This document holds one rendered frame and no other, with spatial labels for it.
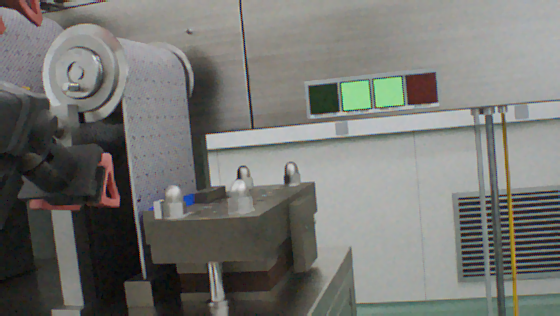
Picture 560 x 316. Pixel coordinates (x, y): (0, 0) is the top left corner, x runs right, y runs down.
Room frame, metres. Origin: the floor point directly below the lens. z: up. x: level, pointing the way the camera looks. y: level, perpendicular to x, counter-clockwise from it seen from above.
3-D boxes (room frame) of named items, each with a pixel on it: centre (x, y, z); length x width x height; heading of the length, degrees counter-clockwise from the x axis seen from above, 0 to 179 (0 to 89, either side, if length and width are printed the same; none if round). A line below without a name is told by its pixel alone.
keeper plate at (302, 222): (0.98, -0.03, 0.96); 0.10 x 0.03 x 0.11; 166
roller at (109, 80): (0.99, 0.25, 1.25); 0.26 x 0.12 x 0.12; 166
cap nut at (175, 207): (0.83, 0.15, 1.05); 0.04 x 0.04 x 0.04
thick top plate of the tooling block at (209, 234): (0.99, 0.06, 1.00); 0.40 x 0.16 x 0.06; 166
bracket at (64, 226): (0.84, 0.32, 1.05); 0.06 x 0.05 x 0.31; 166
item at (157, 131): (0.98, 0.19, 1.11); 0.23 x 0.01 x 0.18; 166
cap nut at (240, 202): (0.82, 0.06, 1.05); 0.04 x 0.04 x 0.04
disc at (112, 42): (0.88, 0.28, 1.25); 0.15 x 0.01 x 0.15; 76
